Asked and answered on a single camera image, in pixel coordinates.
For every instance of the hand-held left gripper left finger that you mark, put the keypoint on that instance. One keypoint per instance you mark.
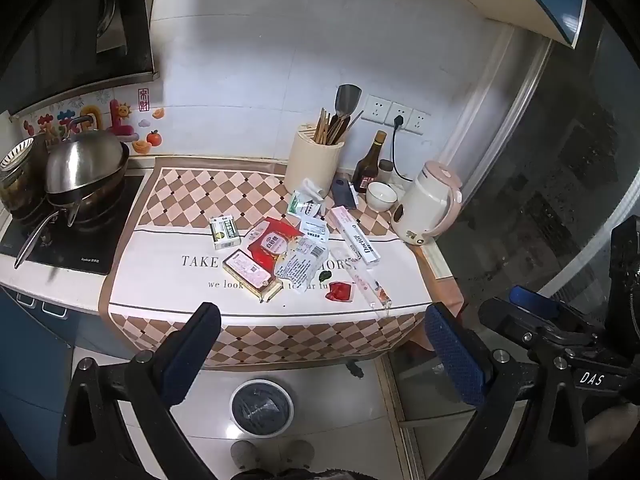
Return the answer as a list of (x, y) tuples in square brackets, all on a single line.
[(187, 360)]

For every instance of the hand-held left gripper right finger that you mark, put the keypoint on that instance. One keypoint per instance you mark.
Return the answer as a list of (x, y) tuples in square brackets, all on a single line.
[(455, 355)]

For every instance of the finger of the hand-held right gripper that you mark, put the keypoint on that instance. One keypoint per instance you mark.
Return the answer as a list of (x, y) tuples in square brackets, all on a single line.
[(532, 301), (515, 322)]

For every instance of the round white trash bin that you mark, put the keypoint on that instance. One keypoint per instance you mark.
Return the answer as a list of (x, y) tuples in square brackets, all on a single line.
[(260, 407)]

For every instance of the checkered printed table mat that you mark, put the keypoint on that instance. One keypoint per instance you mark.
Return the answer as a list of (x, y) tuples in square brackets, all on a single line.
[(165, 280)]

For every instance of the pink and yellow box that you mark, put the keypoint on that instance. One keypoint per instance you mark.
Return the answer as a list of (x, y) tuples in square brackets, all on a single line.
[(250, 272)]

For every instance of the long clear plastic package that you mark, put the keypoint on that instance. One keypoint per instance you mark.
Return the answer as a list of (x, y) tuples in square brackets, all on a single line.
[(370, 287)]

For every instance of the glass sliding door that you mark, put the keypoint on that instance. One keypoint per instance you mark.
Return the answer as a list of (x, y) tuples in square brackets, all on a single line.
[(550, 185)]

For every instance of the small red sachet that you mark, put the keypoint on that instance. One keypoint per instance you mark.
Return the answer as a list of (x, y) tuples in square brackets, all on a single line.
[(340, 291)]

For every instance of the small green and white box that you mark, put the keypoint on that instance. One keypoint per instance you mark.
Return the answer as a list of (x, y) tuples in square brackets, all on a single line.
[(225, 231)]

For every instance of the red snack packet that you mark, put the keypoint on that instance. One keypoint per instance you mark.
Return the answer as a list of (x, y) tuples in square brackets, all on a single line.
[(272, 247)]

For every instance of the black induction cooktop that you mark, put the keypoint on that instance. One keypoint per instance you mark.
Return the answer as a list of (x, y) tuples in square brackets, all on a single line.
[(100, 247)]

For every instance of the clear labelled plastic packet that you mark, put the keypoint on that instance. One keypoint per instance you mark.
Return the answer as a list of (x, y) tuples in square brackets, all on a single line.
[(300, 267)]

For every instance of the person's right shoe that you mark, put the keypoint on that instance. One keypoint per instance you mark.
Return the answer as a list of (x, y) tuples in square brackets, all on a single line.
[(300, 455)]

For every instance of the white and pink kettle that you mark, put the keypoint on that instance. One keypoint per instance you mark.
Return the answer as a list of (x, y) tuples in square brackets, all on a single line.
[(420, 205)]

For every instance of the small green scrap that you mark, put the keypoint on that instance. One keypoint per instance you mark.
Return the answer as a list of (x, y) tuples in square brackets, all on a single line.
[(325, 276)]

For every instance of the blue base cabinet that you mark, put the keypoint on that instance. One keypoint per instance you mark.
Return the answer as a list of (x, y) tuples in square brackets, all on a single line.
[(35, 370)]

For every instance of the long white box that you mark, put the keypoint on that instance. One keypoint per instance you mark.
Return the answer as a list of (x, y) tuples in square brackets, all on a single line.
[(355, 236)]

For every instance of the white bowl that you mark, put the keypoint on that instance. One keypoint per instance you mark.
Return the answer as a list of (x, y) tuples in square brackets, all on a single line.
[(381, 197)]

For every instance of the white labelled sachet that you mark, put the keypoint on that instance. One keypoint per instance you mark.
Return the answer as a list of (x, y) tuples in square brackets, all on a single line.
[(312, 227)]

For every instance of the black wok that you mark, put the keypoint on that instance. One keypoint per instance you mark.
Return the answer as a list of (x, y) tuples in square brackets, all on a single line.
[(100, 195)]

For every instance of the green and white packet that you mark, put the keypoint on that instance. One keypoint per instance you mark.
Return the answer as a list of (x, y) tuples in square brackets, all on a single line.
[(299, 205)]

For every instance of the dark blue scraper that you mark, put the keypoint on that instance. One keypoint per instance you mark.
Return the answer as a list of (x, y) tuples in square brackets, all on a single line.
[(345, 192)]

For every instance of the small seasoning jar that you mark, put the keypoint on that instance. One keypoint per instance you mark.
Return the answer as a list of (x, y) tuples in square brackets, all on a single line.
[(385, 170)]

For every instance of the dark sauce bottle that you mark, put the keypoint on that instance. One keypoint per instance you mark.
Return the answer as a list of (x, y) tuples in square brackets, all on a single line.
[(367, 170)]

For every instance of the crumpled white wrapper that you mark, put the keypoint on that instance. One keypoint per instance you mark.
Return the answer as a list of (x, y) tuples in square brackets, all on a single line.
[(310, 189)]

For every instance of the steel dome lid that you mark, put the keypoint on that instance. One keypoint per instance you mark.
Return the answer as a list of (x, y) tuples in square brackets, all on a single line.
[(85, 160)]

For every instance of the beige utensil holder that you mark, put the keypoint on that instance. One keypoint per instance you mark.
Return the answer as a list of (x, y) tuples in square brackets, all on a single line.
[(310, 165)]

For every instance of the glass pot with lid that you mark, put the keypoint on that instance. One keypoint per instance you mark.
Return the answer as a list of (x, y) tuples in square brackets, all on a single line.
[(20, 180)]

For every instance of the bundle of wooden chopsticks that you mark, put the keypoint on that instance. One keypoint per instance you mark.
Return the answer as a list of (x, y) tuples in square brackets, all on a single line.
[(327, 127)]

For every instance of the grey spatula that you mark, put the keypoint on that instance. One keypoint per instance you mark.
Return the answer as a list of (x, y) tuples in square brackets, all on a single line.
[(348, 97)]

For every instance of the black range hood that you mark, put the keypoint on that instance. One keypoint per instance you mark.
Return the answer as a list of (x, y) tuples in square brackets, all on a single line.
[(60, 35)]

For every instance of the white wall socket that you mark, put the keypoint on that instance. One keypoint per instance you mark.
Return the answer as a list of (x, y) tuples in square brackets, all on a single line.
[(402, 110), (418, 121), (374, 107)]

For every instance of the orange fruit wall sticker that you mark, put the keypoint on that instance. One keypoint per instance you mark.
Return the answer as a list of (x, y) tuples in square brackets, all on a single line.
[(153, 137)]

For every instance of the colourful letter wall sticker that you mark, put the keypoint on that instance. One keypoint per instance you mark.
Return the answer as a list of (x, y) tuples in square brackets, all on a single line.
[(95, 115)]

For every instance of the red seal wall sticker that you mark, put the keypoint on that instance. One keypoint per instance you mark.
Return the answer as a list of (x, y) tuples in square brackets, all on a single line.
[(144, 97)]

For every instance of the wall cabinet with blue edge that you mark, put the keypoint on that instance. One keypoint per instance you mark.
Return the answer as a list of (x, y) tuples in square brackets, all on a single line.
[(545, 5)]

